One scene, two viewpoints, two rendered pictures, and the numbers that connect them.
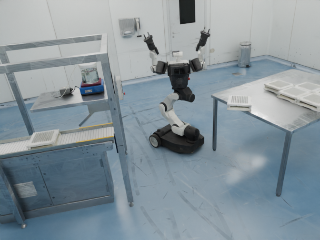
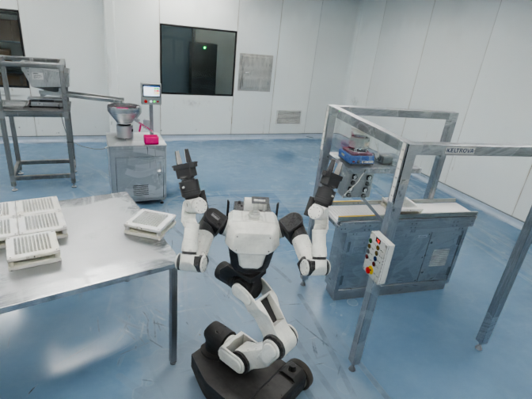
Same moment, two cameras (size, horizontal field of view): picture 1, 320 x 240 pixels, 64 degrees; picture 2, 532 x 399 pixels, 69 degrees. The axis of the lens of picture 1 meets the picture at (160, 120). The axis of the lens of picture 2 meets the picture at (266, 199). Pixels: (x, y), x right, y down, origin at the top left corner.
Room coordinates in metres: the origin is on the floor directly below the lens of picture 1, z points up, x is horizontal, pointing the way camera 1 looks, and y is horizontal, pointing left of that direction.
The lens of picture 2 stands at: (4.79, -0.55, 2.09)
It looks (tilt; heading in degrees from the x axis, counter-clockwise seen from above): 24 degrees down; 170
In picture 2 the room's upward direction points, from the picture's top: 6 degrees clockwise
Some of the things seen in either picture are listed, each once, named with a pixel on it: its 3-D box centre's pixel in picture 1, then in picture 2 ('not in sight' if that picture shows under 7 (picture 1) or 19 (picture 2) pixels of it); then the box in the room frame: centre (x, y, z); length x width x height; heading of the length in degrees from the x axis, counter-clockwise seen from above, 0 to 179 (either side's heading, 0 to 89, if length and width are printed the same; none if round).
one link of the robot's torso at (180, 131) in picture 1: (181, 128); (241, 352); (3.05, -0.28, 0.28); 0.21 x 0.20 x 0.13; 43
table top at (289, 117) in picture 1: (291, 93); (22, 247); (2.71, -1.57, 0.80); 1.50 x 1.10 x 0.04; 117
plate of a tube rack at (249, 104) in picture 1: (239, 100); (150, 220); (2.49, -0.88, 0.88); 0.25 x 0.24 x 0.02; 160
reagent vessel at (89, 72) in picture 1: (88, 71); not in sight; (2.18, 0.57, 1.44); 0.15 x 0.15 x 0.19
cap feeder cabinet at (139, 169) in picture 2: not in sight; (136, 169); (0.20, -1.35, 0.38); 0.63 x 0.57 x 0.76; 106
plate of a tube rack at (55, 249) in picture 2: (279, 85); (32, 245); (2.82, -1.46, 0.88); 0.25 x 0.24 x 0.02; 25
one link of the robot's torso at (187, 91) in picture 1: (183, 93); (238, 275); (3.00, -0.33, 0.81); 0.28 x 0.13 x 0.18; 43
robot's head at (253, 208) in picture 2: (178, 55); (253, 206); (3.07, -0.29, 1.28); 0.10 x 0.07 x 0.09; 87
